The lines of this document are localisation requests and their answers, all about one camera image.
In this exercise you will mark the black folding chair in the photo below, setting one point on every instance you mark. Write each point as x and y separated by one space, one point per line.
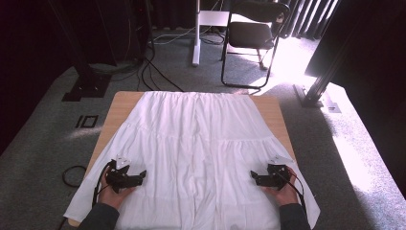
249 33

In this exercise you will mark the grey floor plate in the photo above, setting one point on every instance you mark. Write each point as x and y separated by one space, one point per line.
333 108

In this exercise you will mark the dark pleated curtain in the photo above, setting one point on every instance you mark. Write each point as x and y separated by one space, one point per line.
306 19

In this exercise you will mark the white desk leg frame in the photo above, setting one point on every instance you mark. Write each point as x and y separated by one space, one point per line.
196 48

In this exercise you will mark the white tiered skirt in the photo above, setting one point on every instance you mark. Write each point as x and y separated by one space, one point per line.
198 143

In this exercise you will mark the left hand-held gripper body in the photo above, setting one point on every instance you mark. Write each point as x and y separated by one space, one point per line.
115 179

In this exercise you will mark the person's right hand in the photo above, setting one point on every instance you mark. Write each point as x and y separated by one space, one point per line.
285 195

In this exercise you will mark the black metal frame post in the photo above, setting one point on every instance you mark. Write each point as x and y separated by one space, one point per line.
319 86

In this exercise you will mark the black stand with flat base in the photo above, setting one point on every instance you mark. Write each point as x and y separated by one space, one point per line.
86 86

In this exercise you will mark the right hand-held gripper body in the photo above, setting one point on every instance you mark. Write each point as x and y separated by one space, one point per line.
278 175

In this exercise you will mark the person's left hand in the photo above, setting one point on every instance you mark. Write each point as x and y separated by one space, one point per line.
111 198

